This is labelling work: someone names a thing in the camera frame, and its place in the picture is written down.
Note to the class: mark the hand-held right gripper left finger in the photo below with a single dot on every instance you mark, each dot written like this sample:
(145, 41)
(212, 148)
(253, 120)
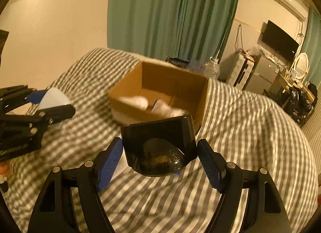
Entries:
(110, 165)

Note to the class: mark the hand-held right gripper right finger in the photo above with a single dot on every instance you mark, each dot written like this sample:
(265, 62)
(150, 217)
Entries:
(210, 167)

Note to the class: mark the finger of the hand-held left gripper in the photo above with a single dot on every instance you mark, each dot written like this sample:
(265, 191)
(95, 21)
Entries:
(17, 95)
(52, 114)

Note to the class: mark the pale blue triangular object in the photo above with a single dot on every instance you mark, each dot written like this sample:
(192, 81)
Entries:
(54, 98)

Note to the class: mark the black glossy case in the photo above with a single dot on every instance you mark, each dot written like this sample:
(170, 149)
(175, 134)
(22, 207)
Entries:
(158, 142)

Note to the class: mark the brown cardboard box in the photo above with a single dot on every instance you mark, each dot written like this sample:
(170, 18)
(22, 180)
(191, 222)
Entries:
(163, 80)

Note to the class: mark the white cloth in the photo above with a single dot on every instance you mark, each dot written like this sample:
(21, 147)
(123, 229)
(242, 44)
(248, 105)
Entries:
(134, 102)
(168, 110)

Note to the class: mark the clear plastic water bottle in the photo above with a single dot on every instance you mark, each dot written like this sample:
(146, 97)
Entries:
(212, 70)

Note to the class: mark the white suitcase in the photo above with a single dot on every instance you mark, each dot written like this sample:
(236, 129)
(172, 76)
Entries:
(238, 72)

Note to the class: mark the silver refrigerator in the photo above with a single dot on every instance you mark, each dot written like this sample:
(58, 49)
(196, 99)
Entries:
(263, 75)

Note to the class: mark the black plastic bag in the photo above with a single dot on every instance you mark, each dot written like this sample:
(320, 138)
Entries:
(298, 105)

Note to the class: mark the dark object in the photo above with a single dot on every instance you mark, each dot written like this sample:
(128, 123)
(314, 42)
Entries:
(178, 62)

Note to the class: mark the white oval mirror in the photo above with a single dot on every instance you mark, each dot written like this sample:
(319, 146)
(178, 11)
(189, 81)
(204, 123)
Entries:
(301, 63)

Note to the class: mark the wide green curtain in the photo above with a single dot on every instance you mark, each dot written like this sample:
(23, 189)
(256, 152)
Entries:
(163, 9)

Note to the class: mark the narrow green curtain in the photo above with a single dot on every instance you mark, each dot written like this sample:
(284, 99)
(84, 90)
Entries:
(313, 37)

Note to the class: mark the black wall television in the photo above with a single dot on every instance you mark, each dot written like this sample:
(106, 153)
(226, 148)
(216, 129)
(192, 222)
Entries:
(278, 38)

